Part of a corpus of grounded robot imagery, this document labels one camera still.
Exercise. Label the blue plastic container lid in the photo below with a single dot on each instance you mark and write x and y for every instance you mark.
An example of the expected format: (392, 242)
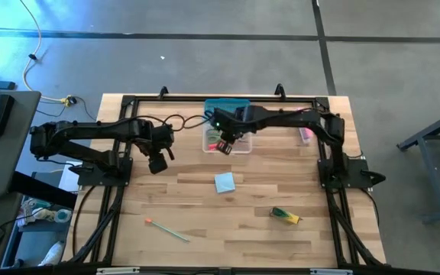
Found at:
(224, 104)

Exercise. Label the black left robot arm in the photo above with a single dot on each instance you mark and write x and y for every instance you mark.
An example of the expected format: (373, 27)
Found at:
(90, 130)

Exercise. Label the blue sticky note pad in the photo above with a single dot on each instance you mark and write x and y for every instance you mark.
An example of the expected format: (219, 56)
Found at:
(224, 182)

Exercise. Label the green yellow crayon box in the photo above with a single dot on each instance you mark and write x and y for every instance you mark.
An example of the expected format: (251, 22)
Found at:
(285, 215)

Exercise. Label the green rubber bands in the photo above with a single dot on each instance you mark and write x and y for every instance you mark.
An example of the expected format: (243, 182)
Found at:
(213, 135)

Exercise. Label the black frame hook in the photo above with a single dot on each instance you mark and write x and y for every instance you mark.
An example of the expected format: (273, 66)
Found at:
(280, 90)
(163, 91)

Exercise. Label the silver bracket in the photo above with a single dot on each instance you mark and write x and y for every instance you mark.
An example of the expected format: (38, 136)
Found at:
(117, 270)
(330, 271)

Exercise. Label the grey desk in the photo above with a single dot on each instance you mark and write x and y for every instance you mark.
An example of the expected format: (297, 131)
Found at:
(6, 164)

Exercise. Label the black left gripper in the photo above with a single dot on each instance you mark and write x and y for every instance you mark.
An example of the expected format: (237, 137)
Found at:
(162, 137)

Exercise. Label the blue grey table frame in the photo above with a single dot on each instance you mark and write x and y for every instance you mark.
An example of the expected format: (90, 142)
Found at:
(430, 164)

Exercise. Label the black aluminium rig frame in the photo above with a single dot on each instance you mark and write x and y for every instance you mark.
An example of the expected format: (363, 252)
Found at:
(189, 272)

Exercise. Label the green pencil orange eraser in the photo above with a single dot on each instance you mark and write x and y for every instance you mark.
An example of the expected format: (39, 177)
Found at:
(166, 230)

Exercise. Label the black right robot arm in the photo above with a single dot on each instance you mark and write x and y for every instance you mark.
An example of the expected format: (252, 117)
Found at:
(288, 116)

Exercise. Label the yellow plug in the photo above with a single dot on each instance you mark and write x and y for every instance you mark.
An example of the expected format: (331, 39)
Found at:
(68, 101)

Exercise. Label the black desk leg beam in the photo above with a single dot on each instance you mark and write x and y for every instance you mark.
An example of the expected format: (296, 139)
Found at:
(44, 189)

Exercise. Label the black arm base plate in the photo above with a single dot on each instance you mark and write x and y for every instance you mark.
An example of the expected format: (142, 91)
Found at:
(90, 179)
(353, 172)

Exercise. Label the clear plastic container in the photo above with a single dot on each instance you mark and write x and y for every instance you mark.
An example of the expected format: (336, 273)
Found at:
(247, 146)

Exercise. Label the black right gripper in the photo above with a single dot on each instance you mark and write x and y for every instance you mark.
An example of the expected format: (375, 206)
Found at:
(231, 120)

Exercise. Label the pink white stapler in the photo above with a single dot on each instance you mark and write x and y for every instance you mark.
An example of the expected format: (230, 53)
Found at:
(306, 134)

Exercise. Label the teal tape roll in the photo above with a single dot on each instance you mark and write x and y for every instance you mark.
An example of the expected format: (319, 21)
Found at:
(64, 215)

